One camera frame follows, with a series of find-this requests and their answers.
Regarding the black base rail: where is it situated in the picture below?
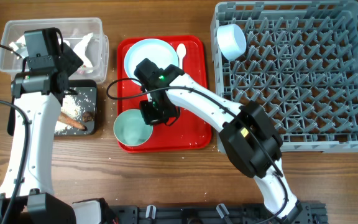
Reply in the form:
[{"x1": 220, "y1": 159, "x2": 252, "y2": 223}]
[{"x1": 110, "y1": 202, "x2": 329, "y2": 224}]

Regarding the light blue bowl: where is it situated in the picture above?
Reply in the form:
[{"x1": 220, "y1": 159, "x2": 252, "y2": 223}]
[{"x1": 217, "y1": 24, "x2": 247, "y2": 61}]

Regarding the brown food scrap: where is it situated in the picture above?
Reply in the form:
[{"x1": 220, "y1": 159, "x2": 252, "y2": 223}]
[{"x1": 82, "y1": 111, "x2": 95, "y2": 123}]

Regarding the black waste tray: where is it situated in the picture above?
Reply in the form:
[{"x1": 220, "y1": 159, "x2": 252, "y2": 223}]
[{"x1": 7, "y1": 79, "x2": 98, "y2": 138}]

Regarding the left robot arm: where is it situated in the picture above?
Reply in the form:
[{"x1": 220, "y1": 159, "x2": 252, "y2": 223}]
[{"x1": 0, "y1": 27, "x2": 116, "y2": 223}]

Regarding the mint green bowl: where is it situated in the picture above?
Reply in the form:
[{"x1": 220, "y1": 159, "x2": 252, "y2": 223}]
[{"x1": 113, "y1": 109, "x2": 153, "y2": 147}]

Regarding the white napkin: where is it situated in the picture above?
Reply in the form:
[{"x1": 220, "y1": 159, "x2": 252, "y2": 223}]
[{"x1": 9, "y1": 32, "x2": 94, "y2": 74}]

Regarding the white rice pile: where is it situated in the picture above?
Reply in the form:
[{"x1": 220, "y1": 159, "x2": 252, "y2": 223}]
[{"x1": 55, "y1": 95, "x2": 82, "y2": 134}]

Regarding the clear plastic bin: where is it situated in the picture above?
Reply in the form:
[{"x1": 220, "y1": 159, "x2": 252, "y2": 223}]
[{"x1": 1, "y1": 17, "x2": 109, "y2": 83}]

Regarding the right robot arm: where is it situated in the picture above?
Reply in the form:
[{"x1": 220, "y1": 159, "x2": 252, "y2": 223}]
[{"x1": 129, "y1": 58, "x2": 301, "y2": 223}]

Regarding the grey dishwasher rack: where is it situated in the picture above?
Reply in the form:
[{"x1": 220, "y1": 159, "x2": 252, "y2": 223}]
[{"x1": 210, "y1": 1, "x2": 358, "y2": 152}]

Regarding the brown carrot stick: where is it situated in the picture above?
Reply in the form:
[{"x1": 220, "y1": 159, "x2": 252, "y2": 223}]
[{"x1": 58, "y1": 112, "x2": 87, "y2": 131}]

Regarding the white plastic spoon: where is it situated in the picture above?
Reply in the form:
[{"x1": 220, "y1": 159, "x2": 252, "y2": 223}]
[{"x1": 176, "y1": 43, "x2": 186, "y2": 70}]

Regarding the light blue plate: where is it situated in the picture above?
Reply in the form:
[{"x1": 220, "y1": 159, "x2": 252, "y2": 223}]
[{"x1": 124, "y1": 39, "x2": 178, "y2": 79}]

